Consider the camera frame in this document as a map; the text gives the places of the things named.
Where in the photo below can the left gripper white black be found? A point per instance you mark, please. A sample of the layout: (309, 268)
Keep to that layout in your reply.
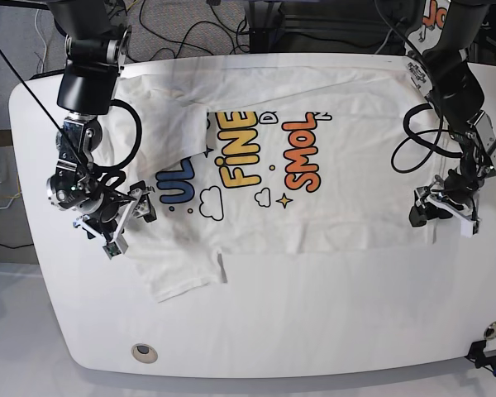
(444, 199)

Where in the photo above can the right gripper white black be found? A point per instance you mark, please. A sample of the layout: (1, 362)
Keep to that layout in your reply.
(108, 220)

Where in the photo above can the white printed T-shirt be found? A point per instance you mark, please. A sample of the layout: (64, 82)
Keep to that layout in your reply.
(270, 162)

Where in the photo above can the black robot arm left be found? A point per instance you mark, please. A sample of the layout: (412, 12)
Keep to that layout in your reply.
(437, 44)

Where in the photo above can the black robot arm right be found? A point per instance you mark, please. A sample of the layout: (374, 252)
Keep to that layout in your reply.
(96, 45)

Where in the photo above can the silver table grommet right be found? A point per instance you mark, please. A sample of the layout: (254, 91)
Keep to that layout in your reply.
(490, 332)

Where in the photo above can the silver table grommet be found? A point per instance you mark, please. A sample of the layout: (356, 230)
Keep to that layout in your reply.
(144, 353)
(490, 332)

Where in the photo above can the silver table grommet left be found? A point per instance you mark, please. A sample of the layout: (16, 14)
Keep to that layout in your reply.
(144, 353)

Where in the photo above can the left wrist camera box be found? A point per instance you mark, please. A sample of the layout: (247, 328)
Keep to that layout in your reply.
(469, 228)

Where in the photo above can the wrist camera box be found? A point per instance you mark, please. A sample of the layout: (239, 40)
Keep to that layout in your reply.
(115, 247)
(469, 228)

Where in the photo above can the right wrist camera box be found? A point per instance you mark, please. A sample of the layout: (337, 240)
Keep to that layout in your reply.
(115, 247)

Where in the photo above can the black clamp with cable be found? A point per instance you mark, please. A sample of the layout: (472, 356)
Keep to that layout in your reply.
(479, 359)

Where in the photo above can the black aluminium frame post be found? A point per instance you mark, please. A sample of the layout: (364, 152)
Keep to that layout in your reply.
(265, 20)

